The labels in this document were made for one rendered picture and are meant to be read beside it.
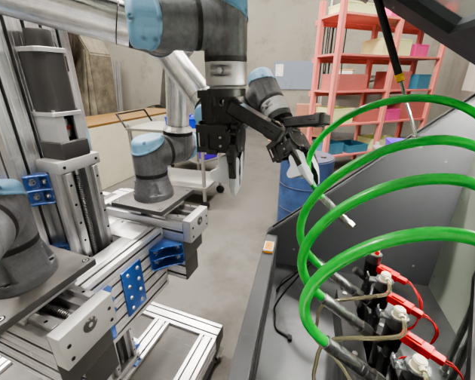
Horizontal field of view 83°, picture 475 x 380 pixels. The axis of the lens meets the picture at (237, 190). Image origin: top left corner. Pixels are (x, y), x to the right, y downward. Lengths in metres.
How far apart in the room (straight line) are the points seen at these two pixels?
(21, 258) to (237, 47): 0.60
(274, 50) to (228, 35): 7.81
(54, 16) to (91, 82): 5.01
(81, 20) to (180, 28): 0.20
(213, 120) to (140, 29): 0.18
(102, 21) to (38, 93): 0.34
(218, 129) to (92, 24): 0.28
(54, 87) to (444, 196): 1.09
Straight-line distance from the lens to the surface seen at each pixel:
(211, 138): 0.51
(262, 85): 0.78
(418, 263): 1.06
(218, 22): 0.49
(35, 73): 0.87
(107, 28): 0.60
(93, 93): 5.63
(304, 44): 8.15
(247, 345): 0.64
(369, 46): 5.29
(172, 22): 0.47
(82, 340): 0.73
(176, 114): 1.05
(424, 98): 0.60
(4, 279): 0.76
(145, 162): 0.99
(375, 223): 0.95
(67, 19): 0.61
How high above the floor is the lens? 1.46
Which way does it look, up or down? 23 degrees down
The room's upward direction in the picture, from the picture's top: straight up
